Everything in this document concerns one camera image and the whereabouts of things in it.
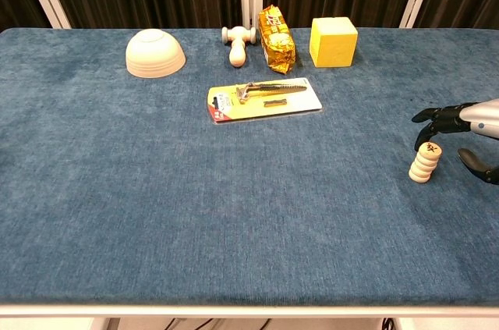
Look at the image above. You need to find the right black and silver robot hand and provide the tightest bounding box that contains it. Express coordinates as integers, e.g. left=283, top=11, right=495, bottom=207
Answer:
left=412, top=98, right=499, bottom=186

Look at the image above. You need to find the yellow snack packet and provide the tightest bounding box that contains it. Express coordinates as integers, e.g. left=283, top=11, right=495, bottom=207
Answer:
left=257, top=4, right=297, bottom=75

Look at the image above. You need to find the blue fabric table mat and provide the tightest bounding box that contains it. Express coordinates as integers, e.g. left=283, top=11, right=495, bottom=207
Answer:
left=0, top=27, right=499, bottom=307

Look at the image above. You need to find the razor blister pack yellow card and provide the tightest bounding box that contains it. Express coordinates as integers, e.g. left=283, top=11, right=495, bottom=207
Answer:
left=206, top=76, right=324, bottom=124

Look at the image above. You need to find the cream upturned bowl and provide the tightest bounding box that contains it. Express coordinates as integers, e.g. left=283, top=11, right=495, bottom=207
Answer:
left=125, top=28, right=187, bottom=80

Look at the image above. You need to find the wooden toy hammer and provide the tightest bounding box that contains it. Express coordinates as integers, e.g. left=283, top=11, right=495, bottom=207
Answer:
left=221, top=26, right=257, bottom=69

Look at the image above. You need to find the yellow foam cube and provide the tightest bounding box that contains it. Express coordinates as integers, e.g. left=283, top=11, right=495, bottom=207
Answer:
left=309, top=16, right=359, bottom=69

